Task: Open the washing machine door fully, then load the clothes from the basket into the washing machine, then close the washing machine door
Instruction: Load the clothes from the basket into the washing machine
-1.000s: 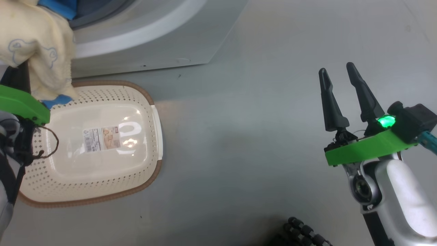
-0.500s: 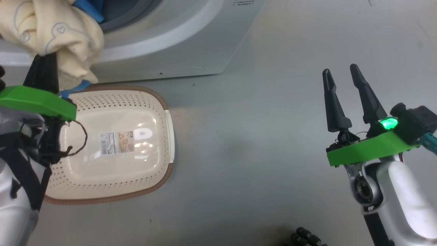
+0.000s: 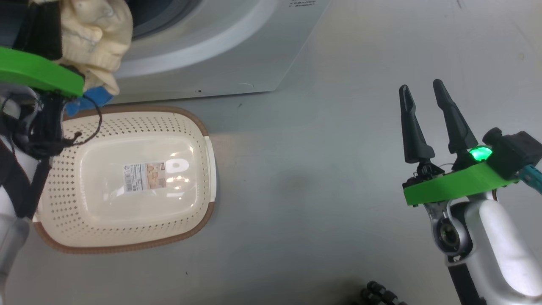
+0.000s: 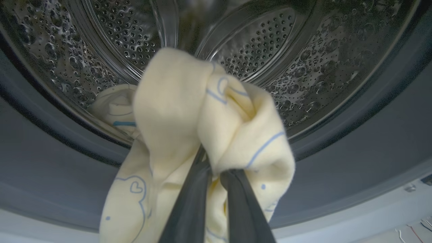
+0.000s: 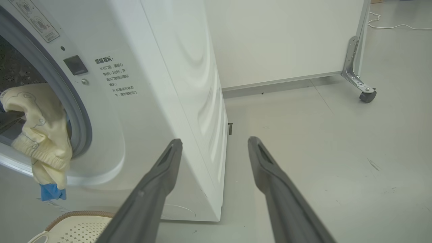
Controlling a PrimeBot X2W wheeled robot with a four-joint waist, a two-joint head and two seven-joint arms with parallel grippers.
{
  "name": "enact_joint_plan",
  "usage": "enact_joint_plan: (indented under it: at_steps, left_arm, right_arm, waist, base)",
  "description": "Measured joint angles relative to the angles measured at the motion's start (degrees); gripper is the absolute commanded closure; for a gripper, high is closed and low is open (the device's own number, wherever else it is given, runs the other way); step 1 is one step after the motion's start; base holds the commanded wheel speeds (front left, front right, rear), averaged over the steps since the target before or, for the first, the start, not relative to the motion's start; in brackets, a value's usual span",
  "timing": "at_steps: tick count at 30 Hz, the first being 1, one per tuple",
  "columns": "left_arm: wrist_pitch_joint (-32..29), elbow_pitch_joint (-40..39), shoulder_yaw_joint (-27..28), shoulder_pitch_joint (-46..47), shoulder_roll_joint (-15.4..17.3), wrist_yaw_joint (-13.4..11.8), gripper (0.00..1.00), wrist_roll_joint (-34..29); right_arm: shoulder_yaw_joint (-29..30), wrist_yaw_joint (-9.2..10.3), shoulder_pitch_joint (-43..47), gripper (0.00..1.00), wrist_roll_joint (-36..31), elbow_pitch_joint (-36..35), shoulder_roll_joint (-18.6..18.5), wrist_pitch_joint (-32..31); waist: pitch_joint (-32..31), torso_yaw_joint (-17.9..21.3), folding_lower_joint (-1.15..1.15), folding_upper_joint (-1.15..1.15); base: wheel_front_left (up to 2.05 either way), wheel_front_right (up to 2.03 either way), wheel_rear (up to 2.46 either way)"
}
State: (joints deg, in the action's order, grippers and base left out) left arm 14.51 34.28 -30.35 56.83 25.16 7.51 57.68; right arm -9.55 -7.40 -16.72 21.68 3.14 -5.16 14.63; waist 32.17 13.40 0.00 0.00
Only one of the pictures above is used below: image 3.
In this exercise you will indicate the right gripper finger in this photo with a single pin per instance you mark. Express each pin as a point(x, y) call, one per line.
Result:
point(457, 123)
point(415, 131)

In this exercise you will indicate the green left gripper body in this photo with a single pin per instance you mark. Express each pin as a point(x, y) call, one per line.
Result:
point(38, 70)

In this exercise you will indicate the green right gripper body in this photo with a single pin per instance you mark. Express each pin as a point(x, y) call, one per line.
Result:
point(457, 186)

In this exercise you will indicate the cream garment with blue cuffs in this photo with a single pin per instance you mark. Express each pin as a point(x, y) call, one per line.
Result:
point(93, 38)

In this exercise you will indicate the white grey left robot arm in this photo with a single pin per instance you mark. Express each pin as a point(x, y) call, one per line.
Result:
point(10, 237)

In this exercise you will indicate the white washing machine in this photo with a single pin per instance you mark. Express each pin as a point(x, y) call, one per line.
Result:
point(233, 51)

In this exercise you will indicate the paper basket label sticker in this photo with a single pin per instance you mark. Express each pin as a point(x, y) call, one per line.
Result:
point(144, 177)

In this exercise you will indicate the cream perforated laundry basket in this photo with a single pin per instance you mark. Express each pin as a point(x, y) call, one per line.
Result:
point(127, 220)

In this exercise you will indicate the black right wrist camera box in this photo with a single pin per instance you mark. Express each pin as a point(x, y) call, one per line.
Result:
point(514, 152)

